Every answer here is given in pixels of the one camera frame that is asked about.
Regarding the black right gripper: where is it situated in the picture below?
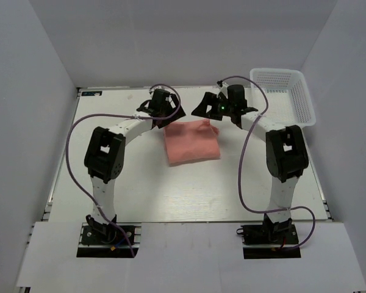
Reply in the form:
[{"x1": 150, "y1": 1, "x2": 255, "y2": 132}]
[{"x1": 192, "y1": 92, "x2": 235, "y2": 121}]

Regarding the pink t shirt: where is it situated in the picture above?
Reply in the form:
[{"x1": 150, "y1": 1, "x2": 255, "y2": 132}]
[{"x1": 163, "y1": 118, "x2": 220, "y2": 165}]

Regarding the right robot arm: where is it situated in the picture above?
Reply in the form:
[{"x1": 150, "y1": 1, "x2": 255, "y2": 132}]
[{"x1": 192, "y1": 81, "x2": 309, "y2": 244}]

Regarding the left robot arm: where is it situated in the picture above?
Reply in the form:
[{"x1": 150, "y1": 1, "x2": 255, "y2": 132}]
[{"x1": 84, "y1": 89, "x2": 185, "y2": 244}]

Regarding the white plastic basket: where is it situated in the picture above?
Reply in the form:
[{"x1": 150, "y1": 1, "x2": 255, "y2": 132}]
[{"x1": 248, "y1": 68, "x2": 316, "y2": 128}]

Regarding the dark label sticker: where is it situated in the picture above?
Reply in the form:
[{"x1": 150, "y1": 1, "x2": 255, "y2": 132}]
[{"x1": 81, "y1": 91, "x2": 102, "y2": 96}]

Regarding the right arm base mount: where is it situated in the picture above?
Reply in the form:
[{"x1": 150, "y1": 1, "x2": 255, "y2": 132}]
[{"x1": 236, "y1": 224, "x2": 301, "y2": 259}]

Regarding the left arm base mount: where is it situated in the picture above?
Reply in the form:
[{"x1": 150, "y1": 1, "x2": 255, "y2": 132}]
[{"x1": 76, "y1": 223, "x2": 142, "y2": 259}]

